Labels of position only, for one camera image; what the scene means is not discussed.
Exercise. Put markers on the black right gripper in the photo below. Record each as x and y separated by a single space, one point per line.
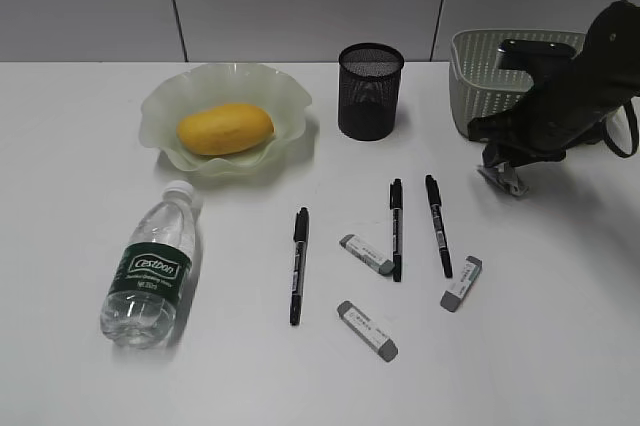
571 96

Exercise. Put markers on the grey white eraser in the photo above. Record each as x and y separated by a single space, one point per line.
367 254
368 331
454 296

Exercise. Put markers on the pale green woven basket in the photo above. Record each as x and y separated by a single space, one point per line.
478 87

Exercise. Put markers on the yellow mango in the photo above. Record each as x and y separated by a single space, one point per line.
225 129

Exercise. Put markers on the black marker pen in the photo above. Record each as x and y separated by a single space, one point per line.
300 238
435 204
396 207

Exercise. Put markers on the clear water bottle green label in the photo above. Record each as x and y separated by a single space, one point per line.
141 305

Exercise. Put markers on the waste paper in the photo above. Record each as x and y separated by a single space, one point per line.
505 181

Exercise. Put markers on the pale green wavy plate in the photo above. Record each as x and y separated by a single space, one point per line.
215 84

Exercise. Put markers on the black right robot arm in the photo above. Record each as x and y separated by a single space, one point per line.
618 25

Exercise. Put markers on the black mesh pen holder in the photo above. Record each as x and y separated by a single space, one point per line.
369 84

